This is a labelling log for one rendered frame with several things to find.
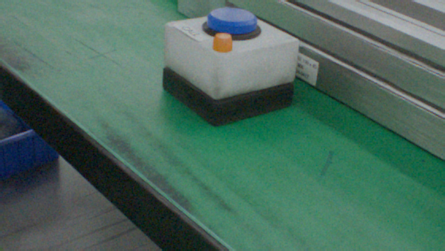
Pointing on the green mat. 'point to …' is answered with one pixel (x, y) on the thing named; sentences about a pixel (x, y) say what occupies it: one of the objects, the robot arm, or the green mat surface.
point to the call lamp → (222, 43)
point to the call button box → (229, 71)
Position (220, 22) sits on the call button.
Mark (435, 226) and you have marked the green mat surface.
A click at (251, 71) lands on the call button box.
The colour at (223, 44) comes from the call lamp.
